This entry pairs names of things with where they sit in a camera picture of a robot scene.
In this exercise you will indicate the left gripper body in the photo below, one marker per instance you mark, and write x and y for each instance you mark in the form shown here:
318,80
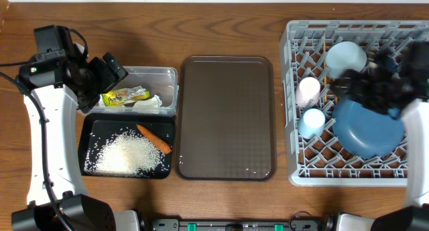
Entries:
92,81

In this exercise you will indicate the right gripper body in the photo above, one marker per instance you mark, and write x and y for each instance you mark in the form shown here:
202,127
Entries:
375,94

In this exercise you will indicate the yellow green snack wrapper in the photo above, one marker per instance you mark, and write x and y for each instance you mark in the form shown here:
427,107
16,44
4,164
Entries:
124,96

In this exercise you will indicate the light blue bowl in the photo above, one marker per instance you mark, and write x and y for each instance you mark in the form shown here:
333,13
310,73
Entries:
345,56

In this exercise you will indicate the dark blue plate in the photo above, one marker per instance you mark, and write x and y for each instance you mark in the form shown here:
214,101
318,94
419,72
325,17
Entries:
365,133

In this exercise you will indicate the pink cup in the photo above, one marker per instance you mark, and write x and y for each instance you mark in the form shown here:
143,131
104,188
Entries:
308,90

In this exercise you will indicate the light blue cup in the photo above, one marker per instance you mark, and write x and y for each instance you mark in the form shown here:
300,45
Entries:
311,123

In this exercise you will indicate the pile of white rice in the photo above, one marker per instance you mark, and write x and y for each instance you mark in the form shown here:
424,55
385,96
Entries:
125,154

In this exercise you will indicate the orange carrot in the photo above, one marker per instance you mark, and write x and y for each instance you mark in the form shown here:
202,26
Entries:
155,140

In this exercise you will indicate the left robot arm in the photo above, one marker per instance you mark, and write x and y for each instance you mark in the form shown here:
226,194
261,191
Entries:
57,198

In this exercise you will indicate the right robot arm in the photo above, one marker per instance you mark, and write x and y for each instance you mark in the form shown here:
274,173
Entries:
414,214

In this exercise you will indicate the grey dishwasher rack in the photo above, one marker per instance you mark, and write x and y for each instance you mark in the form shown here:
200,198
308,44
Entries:
322,161

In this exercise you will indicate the black plastic tray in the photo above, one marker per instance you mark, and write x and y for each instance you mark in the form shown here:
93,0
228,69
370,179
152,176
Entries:
104,125

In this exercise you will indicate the brown serving tray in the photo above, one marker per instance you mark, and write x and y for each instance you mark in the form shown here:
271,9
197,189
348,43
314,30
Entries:
226,119

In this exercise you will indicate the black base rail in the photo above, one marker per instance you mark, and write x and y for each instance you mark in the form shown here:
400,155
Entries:
297,224

